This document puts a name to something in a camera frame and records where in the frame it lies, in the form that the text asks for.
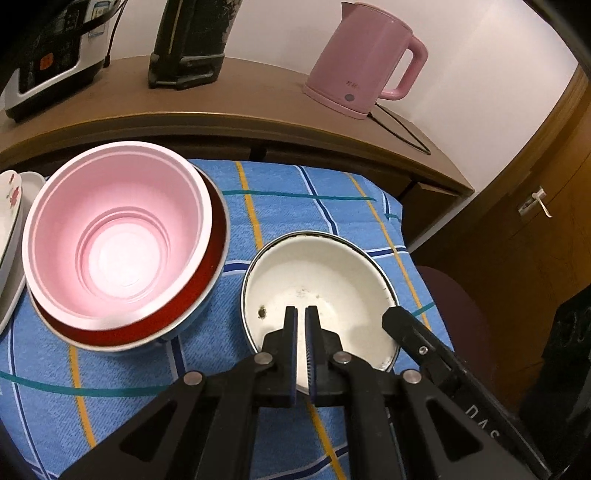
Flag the silver rice cooker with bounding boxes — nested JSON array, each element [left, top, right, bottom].
[[0, 0, 127, 123]]

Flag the large rose rim plate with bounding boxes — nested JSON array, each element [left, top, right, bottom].
[[0, 170, 24, 275]]

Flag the black appliance base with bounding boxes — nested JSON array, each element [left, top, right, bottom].
[[148, 0, 244, 90]]

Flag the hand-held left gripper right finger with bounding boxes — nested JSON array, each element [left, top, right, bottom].
[[305, 305, 550, 480]]

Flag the pink plastic bowl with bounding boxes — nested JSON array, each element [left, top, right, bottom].
[[22, 142, 214, 330]]

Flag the white plates with red pattern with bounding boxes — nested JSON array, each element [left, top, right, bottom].
[[0, 172, 47, 334]]

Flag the blue plaid cloth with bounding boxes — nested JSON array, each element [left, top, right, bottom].
[[0, 159, 455, 480]]

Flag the red and white bowl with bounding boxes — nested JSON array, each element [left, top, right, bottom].
[[30, 171, 230, 352]]

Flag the dark red stool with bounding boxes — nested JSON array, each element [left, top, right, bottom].
[[418, 267, 492, 370]]

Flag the wooden door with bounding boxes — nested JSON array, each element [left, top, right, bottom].
[[416, 115, 591, 416]]

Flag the black rice cooker cable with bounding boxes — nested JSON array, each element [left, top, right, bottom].
[[105, 0, 127, 68]]

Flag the white enamel bowl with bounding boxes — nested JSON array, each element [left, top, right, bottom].
[[240, 231, 402, 395]]

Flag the pink electric kettle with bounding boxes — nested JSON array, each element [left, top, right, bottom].
[[302, 1, 428, 121]]

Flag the black kettle cable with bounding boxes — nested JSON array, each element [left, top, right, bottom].
[[367, 102, 431, 155]]

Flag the wooden cabinet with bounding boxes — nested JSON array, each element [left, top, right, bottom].
[[0, 56, 475, 245]]

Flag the black bag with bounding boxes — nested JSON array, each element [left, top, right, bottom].
[[519, 286, 591, 467]]

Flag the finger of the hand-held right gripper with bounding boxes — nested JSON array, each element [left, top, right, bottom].
[[382, 306, 459, 383]]

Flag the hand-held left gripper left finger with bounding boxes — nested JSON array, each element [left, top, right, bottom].
[[60, 306, 297, 480]]

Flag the metal door handle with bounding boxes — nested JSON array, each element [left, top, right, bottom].
[[517, 186, 553, 219]]

